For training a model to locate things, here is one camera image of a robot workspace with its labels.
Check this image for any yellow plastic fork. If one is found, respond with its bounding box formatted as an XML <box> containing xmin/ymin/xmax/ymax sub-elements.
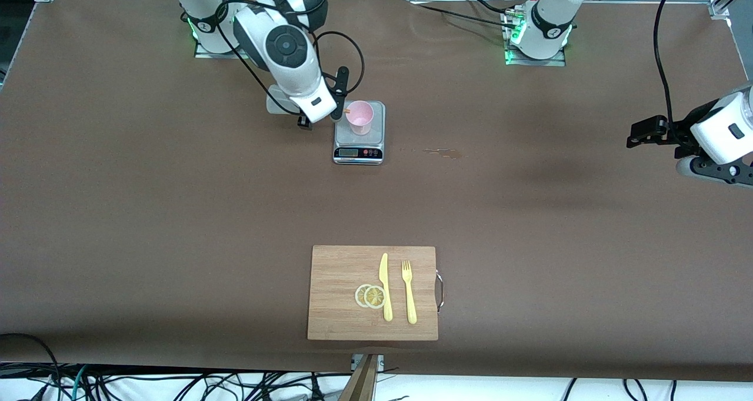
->
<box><xmin>401</xmin><ymin>260</ymin><xmax>418</xmax><ymax>325</ymax></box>

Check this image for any teal floor cable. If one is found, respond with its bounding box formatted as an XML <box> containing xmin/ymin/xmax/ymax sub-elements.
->
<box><xmin>59</xmin><ymin>365</ymin><xmax>90</xmax><ymax>401</ymax></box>

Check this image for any black floor cable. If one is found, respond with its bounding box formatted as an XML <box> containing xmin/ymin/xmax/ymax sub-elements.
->
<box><xmin>0</xmin><ymin>333</ymin><xmax>62</xmax><ymax>401</ymax></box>

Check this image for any yellow plastic knife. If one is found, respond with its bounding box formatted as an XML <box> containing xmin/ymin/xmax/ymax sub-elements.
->
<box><xmin>379</xmin><ymin>252</ymin><xmax>394</xmax><ymax>323</ymax></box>

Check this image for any wooden cutting board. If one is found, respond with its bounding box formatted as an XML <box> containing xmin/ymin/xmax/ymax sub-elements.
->
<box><xmin>307</xmin><ymin>245</ymin><xmax>445</xmax><ymax>342</ymax></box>

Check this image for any black table cable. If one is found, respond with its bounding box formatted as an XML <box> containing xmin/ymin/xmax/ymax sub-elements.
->
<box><xmin>419</xmin><ymin>4</ymin><xmax>514</xmax><ymax>30</ymax></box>
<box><xmin>468</xmin><ymin>0</ymin><xmax>514</xmax><ymax>16</ymax></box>

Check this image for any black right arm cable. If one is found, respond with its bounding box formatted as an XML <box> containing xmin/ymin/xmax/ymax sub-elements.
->
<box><xmin>215</xmin><ymin>0</ymin><xmax>365</xmax><ymax>105</ymax></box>

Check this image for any wooden post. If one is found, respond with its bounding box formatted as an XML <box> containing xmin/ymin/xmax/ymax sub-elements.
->
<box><xmin>338</xmin><ymin>354</ymin><xmax>380</xmax><ymax>401</ymax></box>

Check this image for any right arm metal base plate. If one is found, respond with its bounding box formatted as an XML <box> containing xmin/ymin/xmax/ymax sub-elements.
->
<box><xmin>194</xmin><ymin>36</ymin><xmax>258</xmax><ymax>59</ymax></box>

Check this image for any small metal bracket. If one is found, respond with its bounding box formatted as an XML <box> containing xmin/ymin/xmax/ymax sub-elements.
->
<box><xmin>351</xmin><ymin>354</ymin><xmax>385</xmax><ymax>372</ymax></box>

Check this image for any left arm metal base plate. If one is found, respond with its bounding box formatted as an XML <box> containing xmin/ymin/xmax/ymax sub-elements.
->
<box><xmin>505</xmin><ymin>41</ymin><xmax>567</xmax><ymax>67</ymax></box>

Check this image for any silver digital kitchen scale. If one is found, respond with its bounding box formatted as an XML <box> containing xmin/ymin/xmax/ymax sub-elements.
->
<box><xmin>333</xmin><ymin>100</ymin><xmax>386</xmax><ymax>166</ymax></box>

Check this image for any pink plastic cup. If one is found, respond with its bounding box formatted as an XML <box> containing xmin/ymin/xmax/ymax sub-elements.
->
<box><xmin>345</xmin><ymin>101</ymin><xmax>375</xmax><ymax>136</ymax></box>

